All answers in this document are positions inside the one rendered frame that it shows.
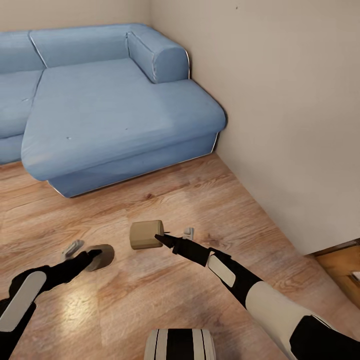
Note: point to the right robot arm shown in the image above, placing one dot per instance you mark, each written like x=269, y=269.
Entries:
x=300, y=333

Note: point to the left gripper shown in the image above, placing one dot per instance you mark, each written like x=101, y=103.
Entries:
x=76, y=265

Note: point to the robot trunk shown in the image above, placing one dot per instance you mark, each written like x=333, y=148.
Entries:
x=180, y=344

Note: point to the door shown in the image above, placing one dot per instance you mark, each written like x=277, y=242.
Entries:
x=342, y=263

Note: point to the pillar candle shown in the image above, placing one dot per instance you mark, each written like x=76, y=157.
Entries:
x=142, y=234
x=102, y=260

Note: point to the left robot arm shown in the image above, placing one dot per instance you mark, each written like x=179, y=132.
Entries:
x=17, y=310

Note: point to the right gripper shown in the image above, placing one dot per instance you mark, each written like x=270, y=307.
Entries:
x=180, y=246

